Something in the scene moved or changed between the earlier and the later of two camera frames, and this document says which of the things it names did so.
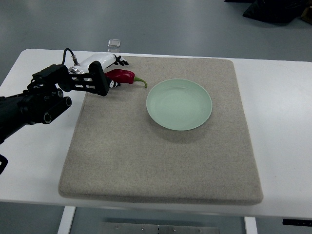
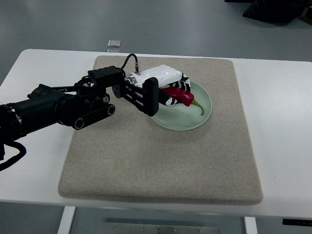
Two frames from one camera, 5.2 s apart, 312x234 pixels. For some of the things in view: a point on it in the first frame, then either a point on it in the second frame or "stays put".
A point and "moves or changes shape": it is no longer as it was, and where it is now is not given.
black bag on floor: (275, 11) stays put
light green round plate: (179, 104) stays put
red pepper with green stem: (123, 76) moves or changes shape
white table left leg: (67, 220) stays put
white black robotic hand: (107, 60) → (167, 77)
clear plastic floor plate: (114, 43) stays put
